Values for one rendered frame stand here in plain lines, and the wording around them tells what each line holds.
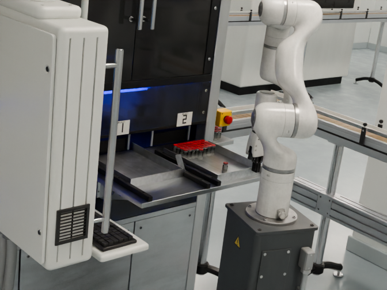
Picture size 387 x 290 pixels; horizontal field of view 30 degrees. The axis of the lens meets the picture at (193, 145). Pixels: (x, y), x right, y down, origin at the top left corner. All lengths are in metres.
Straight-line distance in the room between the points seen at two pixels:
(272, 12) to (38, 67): 0.89
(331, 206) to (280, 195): 1.27
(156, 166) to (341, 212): 1.22
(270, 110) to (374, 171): 1.95
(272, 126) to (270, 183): 0.22
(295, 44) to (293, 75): 0.11
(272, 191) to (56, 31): 1.00
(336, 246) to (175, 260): 1.47
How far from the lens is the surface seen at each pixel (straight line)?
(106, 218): 2.32
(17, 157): 2.27
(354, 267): 4.40
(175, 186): 2.76
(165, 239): 3.33
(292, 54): 2.55
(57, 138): 2.10
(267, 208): 2.61
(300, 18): 2.60
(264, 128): 2.49
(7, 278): 2.60
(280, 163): 2.55
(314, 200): 3.92
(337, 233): 4.79
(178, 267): 3.47
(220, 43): 3.17
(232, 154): 3.13
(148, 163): 2.97
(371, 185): 4.40
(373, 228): 3.72
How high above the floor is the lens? 1.90
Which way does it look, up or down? 18 degrees down
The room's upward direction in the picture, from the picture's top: 7 degrees clockwise
